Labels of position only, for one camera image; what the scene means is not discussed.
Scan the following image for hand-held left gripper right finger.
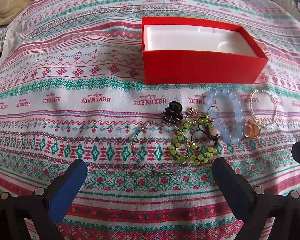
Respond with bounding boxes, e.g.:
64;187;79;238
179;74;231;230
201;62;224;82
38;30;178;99
211;157;300;240

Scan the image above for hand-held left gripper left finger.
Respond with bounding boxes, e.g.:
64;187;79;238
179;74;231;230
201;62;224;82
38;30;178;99
0;159;88;240

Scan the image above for silver chain bracelet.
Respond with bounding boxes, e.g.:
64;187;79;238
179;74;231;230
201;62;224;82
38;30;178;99
249;89;278;130

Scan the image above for gold earrings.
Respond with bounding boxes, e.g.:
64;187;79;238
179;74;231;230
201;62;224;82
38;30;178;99
244;120;262;139

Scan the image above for green bead bracelet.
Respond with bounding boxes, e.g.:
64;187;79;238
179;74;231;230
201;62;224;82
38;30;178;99
169;114;220;167

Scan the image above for light blue bead bracelet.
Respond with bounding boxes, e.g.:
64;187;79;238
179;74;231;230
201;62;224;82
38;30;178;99
204;88;245;146

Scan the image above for dark thin beaded bracelet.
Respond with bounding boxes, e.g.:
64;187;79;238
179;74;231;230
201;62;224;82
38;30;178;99
133;122;190;176

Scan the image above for black hair claw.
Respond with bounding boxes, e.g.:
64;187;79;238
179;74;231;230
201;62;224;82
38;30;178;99
161;101;183;124

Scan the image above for red cardboard box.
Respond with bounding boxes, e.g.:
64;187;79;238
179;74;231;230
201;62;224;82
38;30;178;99
141;17;268;85

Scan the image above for patterned knit-print blanket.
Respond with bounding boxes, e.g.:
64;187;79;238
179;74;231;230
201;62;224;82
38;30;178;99
0;0;300;240

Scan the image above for thin metal hoop ring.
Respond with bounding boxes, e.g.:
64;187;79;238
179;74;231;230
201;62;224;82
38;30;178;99
207;106;220;119

